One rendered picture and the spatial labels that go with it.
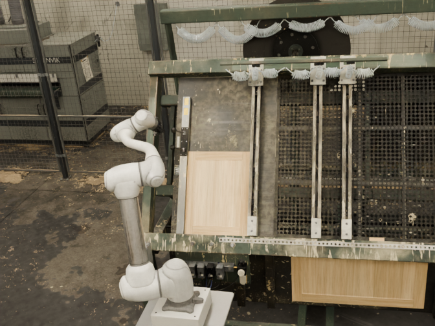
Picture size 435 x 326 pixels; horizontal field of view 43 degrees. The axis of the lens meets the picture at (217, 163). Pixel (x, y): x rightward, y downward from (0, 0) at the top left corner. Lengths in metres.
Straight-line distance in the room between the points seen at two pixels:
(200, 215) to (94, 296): 1.49
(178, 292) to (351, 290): 1.44
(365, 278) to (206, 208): 1.20
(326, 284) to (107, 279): 1.98
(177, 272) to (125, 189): 0.53
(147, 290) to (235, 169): 1.11
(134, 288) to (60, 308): 1.83
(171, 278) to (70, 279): 2.20
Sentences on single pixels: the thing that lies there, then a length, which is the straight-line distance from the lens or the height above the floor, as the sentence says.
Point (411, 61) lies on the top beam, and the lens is 3.76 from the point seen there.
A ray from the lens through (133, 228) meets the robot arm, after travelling 2.98.
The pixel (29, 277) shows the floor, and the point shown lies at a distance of 5.30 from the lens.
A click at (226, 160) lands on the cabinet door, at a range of 3.72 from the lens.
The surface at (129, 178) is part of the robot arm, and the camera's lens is 2.91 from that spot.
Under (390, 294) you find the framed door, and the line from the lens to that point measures 4.07.
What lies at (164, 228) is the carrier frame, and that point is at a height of 0.79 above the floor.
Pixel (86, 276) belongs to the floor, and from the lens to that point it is 5.10.
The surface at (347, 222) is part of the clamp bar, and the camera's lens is 3.56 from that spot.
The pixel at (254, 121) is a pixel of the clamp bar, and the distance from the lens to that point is 3.69.
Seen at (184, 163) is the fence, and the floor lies 1.29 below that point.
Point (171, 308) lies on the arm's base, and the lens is 3.16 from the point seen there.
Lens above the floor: 2.86
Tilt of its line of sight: 25 degrees down
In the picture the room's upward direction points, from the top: 5 degrees counter-clockwise
